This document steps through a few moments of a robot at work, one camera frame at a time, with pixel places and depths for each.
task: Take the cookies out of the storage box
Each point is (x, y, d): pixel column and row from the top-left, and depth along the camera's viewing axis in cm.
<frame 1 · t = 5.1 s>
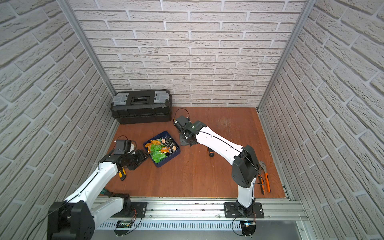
left hand: (147, 155, 85), fingers open
right hand: (187, 140, 84), fingers open
black plastic toolbox: (142, 107, 99), point 17 cm above the table
dark blue storage box: (161, 148, 94), point 4 cm above the table
orange handled pliers: (268, 186, 83), point 2 cm above the table

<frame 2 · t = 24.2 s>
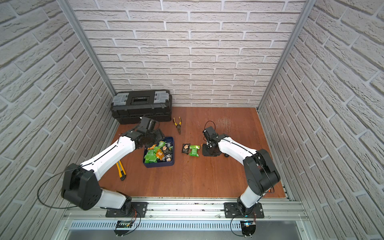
left hand: (163, 134, 86), fingers open
right hand: (207, 152, 90), fingers open
yellow black pliers: (178, 126, 109), point 2 cm above the table
black cookie packet: (185, 148, 97), point 2 cm above the table
green cookie packet: (194, 150, 96), on the table
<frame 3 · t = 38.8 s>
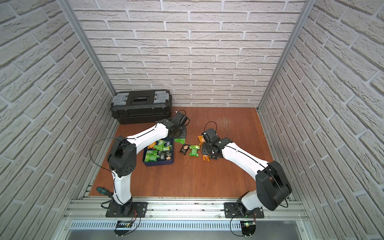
left hand: (185, 132, 93), fingers open
right hand: (207, 149, 87), fingers open
green handled tool: (104, 191, 79), point 2 cm above the table
green cookie packet 2: (181, 141, 92), point 9 cm above the table
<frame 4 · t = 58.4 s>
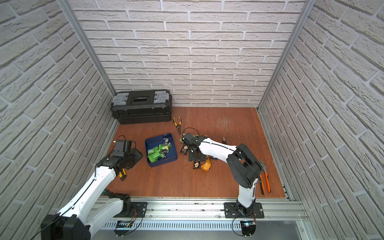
left hand: (141, 151, 83), fingers open
right hand: (196, 157, 90), fingers open
black cookie packet 2: (196, 164, 89), point 2 cm above the table
orange cookie packet: (206, 166, 89), point 2 cm above the table
